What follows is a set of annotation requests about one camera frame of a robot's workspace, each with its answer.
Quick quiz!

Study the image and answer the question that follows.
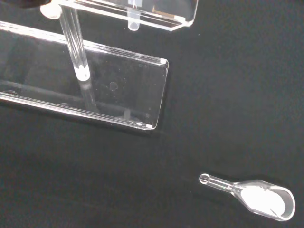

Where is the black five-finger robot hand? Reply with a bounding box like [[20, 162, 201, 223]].
[[9, 0, 53, 8]]

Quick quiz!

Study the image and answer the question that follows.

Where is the clear acrylic funnel stand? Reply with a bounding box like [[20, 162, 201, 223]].
[[0, 0, 199, 131]]

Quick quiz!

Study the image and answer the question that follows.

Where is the glass weighing funnel with powder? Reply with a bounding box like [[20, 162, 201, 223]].
[[199, 173, 296, 222]]

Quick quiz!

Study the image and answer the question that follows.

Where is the black bench cloth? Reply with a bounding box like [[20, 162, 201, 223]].
[[0, 0, 304, 228]]

